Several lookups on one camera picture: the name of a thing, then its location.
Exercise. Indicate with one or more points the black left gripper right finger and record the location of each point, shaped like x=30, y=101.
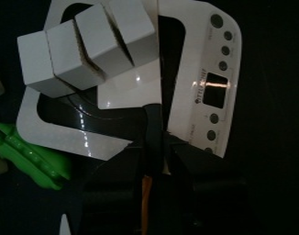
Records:
x=204, y=195

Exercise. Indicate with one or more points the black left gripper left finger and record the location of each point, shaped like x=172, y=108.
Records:
x=110, y=195

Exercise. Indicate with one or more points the orange strip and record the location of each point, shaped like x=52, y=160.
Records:
x=145, y=205

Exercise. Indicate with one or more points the small white pointed piece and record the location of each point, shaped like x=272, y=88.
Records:
x=65, y=226

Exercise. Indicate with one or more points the green plastic toy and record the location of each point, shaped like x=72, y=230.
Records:
x=30, y=159

